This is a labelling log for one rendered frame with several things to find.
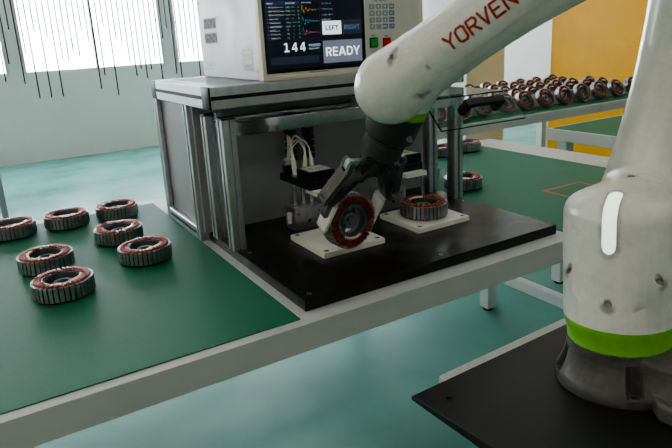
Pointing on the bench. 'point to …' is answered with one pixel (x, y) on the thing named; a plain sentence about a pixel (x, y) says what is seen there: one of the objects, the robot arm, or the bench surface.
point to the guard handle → (481, 103)
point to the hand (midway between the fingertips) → (348, 217)
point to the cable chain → (304, 138)
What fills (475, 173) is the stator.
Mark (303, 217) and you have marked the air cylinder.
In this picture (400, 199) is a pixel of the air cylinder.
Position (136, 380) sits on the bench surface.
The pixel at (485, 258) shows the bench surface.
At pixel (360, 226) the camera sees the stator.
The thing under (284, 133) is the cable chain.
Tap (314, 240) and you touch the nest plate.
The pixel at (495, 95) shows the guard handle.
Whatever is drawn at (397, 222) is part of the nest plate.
